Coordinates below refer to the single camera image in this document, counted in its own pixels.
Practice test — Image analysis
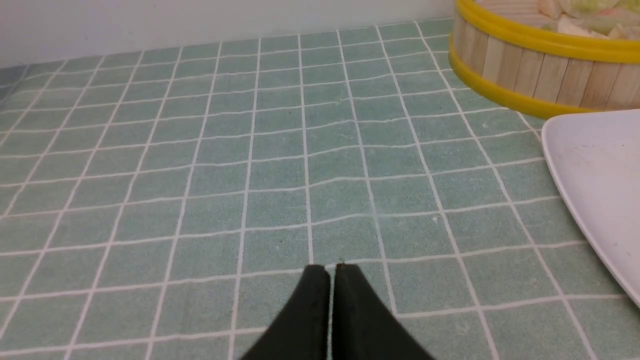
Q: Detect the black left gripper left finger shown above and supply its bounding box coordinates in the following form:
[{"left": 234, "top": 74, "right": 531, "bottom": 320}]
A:
[{"left": 242, "top": 265, "right": 330, "bottom": 360}]

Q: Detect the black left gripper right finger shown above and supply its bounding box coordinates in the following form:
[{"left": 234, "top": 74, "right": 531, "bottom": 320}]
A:
[{"left": 332, "top": 263, "right": 434, "bottom": 360}]

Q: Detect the white square plate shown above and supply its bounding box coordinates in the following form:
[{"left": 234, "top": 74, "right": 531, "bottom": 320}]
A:
[{"left": 541, "top": 109, "right": 640, "bottom": 305}]

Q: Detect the green checked tablecloth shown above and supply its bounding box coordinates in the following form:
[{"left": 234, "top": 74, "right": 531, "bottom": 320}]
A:
[{"left": 0, "top": 18, "right": 639, "bottom": 360}]

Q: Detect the bamboo steamer basket yellow rim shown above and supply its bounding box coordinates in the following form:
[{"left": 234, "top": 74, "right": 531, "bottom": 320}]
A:
[{"left": 448, "top": 0, "right": 640, "bottom": 119}]

